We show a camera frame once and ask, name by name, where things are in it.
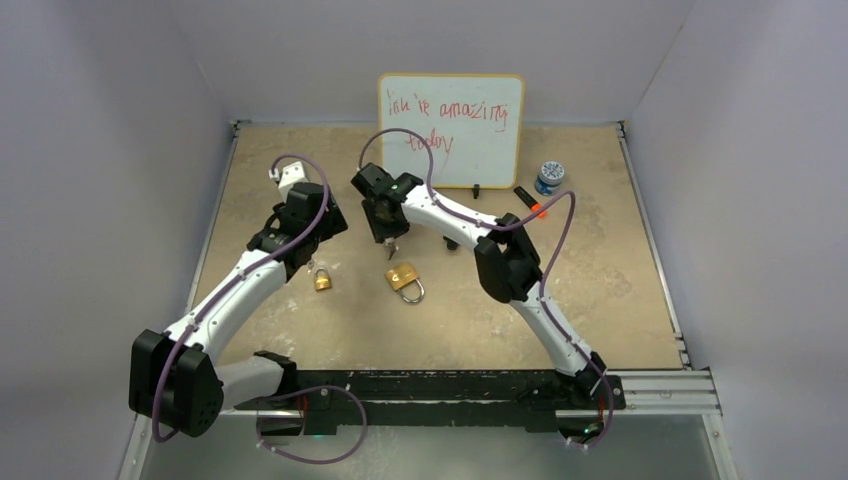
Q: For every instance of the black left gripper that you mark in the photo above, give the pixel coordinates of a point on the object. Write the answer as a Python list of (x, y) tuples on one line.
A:
[(332, 222)]

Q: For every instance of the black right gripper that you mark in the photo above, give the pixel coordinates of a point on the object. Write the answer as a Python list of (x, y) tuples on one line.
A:
[(380, 231)]

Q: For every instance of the large brass padlock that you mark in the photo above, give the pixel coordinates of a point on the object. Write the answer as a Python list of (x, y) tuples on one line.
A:
[(403, 276)]

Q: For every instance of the black padlock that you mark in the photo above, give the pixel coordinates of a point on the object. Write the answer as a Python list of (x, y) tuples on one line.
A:
[(451, 245)]

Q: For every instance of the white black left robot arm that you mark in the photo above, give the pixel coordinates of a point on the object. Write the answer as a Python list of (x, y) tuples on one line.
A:
[(175, 377)]

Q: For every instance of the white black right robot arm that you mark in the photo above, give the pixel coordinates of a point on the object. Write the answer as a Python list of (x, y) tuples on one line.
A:
[(507, 263)]

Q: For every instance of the small brass padlock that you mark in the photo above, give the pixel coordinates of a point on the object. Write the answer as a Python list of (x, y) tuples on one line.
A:
[(322, 279)]

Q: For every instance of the yellow framed whiteboard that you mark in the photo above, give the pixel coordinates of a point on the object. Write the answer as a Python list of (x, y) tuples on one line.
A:
[(470, 122)]

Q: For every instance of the orange black marker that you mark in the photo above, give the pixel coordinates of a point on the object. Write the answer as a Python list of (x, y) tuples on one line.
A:
[(530, 201)]

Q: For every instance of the blue white round tin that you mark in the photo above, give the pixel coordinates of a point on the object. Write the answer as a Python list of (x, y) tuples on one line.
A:
[(549, 178)]

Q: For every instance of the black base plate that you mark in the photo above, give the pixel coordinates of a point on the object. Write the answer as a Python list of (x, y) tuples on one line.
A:
[(538, 401)]

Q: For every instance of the aluminium frame rail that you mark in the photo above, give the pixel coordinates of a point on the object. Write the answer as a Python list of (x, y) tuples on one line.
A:
[(674, 392)]

